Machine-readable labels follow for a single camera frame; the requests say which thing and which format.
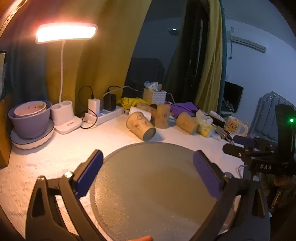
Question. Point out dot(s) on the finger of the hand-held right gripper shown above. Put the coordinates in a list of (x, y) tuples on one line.
[(233, 149), (244, 139)]

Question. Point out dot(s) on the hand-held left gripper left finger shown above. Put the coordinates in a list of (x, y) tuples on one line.
[(89, 172)]

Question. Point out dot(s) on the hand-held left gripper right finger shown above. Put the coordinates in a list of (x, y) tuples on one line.
[(207, 175)]

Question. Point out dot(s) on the beige printed paper cup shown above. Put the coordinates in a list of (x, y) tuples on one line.
[(187, 122), (144, 107), (138, 125), (162, 117)]

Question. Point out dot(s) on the person's left hand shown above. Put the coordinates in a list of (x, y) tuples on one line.
[(142, 238)]

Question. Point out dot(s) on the white mug with yellow print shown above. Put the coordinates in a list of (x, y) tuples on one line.
[(232, 126)]

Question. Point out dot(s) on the small grey clip device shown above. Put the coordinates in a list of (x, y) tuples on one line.
[(222, 133)]

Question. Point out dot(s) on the grey radiator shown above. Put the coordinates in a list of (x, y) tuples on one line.
[(266, 115)]

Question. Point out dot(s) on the white tissue packet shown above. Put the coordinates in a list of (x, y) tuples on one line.
[(204, 116)]

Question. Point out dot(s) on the black laptop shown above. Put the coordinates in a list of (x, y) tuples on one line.
[(232, 97)]

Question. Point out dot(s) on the round grey mat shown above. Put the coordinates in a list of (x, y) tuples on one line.
[(157, 192)]

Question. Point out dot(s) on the white plug adapter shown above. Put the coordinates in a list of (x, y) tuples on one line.
[(90, 117)]

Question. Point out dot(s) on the white power strip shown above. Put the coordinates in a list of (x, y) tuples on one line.
[(108, 115)]

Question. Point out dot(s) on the white round plate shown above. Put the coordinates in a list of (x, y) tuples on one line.
[(32, 142)]

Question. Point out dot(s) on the purple cloth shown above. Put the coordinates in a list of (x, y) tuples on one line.
[(182, 107)]

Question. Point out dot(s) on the white charger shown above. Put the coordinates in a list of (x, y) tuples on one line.
[(94, 106)]

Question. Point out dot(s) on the black charger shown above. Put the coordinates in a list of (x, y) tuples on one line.
[(110, 102)]

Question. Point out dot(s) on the purple bowl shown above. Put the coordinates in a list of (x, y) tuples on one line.
[(30, 125)]

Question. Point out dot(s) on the white roll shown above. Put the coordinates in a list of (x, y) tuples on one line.
[(141, 111)]

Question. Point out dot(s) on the yellow cloth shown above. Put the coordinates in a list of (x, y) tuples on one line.
[(129, 102)]

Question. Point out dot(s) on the white bowl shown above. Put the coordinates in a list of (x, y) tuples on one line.
[(30, 109)]

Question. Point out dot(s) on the white woven basket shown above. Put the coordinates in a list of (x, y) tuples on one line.
[(154, 96)]

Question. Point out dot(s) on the white air conditioner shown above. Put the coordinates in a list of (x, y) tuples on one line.
[(247, 44)]

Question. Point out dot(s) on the yellow curtain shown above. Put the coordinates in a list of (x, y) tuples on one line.
[(108, 53)]

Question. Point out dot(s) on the white desk lamp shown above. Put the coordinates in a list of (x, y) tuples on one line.
[(67, 33)]

